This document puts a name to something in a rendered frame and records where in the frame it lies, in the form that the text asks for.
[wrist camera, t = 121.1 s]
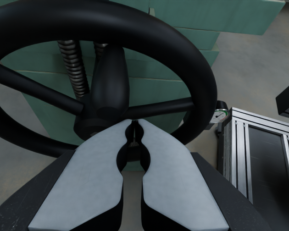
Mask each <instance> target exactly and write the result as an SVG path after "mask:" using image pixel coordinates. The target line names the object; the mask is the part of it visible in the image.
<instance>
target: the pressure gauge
mask: <svg viewBox="0 0 289 231"><path fill-rule="evenodd" d="M219 115H220V116H219ZM216 116H219V117H217V118H216ZM229 116H230V112H229V110H228V107H227V104H226V103H225V102H224V101H220V100H217V105H216V109H215V112H214V115H213V117H212V119H211V121H210V122H209V123H219V122H222V121H224V120H226V119H227V118H229Z"/></svg>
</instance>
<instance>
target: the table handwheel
mask: <svg viewBox="0 0 289 231"><path fill-rule="evenodd" d="M59 40H83V41H93V42H100V43H106V44H117V45H120V46H122V47H124V48H127V49H130V50H134V51H137V52H139V53H142V54H144V55H146V56H149V57H151V58H153V59H155V60H157V61H159V62H160V63H162V64H164V65H165V66H167V67H168V68H169V69H171V70H172V71H173V72H174V73H176V74H177V75H178V76H179V77H180V78H181V79H182V81H183V82H184V83H185V84H186V86H187V87H188V89H189V92H190V94H191V97H186V98H182V99H175V100H170V101H165V102H160V103H154V104H145V105H138V106H131V107H129V108H128V110H127V111H126V112H125V113H124V114H123V115H122V116H121V117H120V118H119V119H116V120H112V121H107V120H103V119H101V118H99V117H98V116H97V115H96V113H95V112H94V111H93V109H92V108H91V106H90V95H91V88H90V93H88V94H86V95H84V96H82V97H81V98H80V100H79V101H78V100H76V99H74V98H71V97H69V96H67V95H65V94H62V93H60V92H58V91H55V90H53V89H51V88H49V87H47V86H44V85H42V84H40V83H38V82H36V81H34V80H32V79H30V78H28V77H26V76H24V75H22V74H20V73H18V72H16V71H14V70H12V69H10V68H8V67H6V66H4V65H2V64H0V84H3V85H5V86H7V87H10V88H12V89H15V90H17V91H20V92H22V93H25V94H27V95H30V96H32V97H35V98H37V99H40V100H42V101H44V102H46V103H48V104H51V105H53V106H55V107H57V108H59V109H62V110H64V111H66V112H69V113H71V114H73V115H75V116H76V117H75V122H74V127H73V130H74V132H75V133H76V134H77V135H78V136H79V137H80V138H81V139H82V140H84V141H86V140H88V139H89V138H91V137H92V136H94V135H95V134H97V133H99V132H101V131H103V130H105V129H107V128H109V127H111V126H113V125H115V124H117V123H119V122H121V121H123V120H125V119H131V120H136V119H142V118H146V117H152V116H159V115H166V114H172V113H179V112H186V111H191V112H190V114H189V116H188V118H187V119H186V121H185V122H184V123H183V124H182V125H181V126H180V127H179V128H178V129H176V130H175V131H174V132H172V133H170V135H172V136H173V137H175V138H176V139H177V140H178V141H180V142H181V143H182V144H183V145H186V144H188V143H190V142H191V141H192V140H194V139H195V138H196V137H198V136H199V135H200V134H201V133H202V132H203V131H204V129H205V128H206V127H207V125H208V124H209V122H210V121H211V119H212V117H213V115H214V112H215V109H216V105H217V84H216V80H215V77H214V74H213V71H212V69H211V67H210V65H209V63H208V62H207V60H206V59H205V57H204V56H203V55H202V53H201V52H200V51H199V50H198V49H197V48H196V47H195V45H194V44H193V43H192V42H191V41H190V40H188V39H187V38H186V37H185V36H184V35H183V34H181V33H180V32H179V31H178V30H176V29H175V28H173V27H172V26H170V25H169V24H167V23H165V22H163V21H162V20H160V19H158V18H156V17H154V16H152V15H150V14H148V13H146V12H143V11H141V10H138V9H136V8H133V7H130V6H127V5H123V4H120V3H116V2H113V1H109V0H18V1H14V2H11V3H8V4H5V5H2V6H0V60H1V59H2V58H4V57H5V56H6V55H8V54H10V53H12V52H14V51H16V50H18V49H21V48H24V47H27V46H30V45H33V44H39V43H43V42H49V41H59ZM97 66H98V62H97V58H95V63H94V71H93V77H92V82H93V79H94V75H95V72H96V69H97ZM91 84H92V83H91ZM91 86H92V85H91ZM0 138H2V139H4V140H6V141H8V142H10V143H12V144H14V145H17V146H19V147H21V148H24V149H27V150H30V151H33V152H36V153H39V154H43V155H47V156H50V157H54V158H59V157H60V156H61V155H62V154H64V153H65V152H66V151H67V150H75V149H76V148H77V147H79V146H78V145H73V144H69V143H64V142H60V141H57V140H54V139H51V138H48V137H46V136H43V135H41V134H38V133H36V132H34V131H32V130H30V129H28V128H26V127H25V126H23V125H21V124H20V123H18V122H17V121H15V120H14V119H13V118H11V117H10V116H9V115H8V114H7V113H6V112H5V111H4V110H3V109H2V108H1V107H0ZM140 152H141V147H140V146H139V145H138V146H132V147H128V148H127V162H135V161H140Z"/></svg>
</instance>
